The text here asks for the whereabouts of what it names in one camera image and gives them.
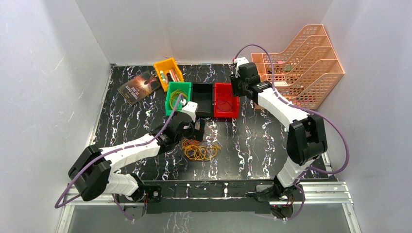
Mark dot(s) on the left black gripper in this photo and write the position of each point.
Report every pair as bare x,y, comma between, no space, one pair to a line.
197,130

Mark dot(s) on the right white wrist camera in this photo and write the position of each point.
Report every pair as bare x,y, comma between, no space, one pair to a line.
238,62

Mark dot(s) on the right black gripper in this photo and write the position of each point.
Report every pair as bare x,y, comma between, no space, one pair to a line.
234,81

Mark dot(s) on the dark paperback book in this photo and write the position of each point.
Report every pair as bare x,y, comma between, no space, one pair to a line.
139,87

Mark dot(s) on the peach plastic file rack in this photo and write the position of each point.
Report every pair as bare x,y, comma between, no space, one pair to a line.
306,71

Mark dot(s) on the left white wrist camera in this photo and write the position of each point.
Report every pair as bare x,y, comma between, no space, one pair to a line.
190,109

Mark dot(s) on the markers in yellow bin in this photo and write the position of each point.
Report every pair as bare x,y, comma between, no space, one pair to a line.
169,76

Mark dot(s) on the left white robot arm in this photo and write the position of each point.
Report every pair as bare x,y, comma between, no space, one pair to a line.
94,172

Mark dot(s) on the black plastic bin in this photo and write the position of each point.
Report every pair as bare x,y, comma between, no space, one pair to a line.
203,95

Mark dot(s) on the green plastic bin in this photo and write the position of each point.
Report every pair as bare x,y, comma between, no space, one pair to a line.
174,90

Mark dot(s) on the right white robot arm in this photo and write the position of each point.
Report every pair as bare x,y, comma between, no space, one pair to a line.
306,139

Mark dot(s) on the yellow plastic bin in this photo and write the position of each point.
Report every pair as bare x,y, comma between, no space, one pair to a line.
164,66

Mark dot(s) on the red plastic bin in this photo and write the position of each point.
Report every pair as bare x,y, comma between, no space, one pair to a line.
226,104

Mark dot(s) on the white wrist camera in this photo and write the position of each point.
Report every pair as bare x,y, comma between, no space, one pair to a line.
238,62
190,109

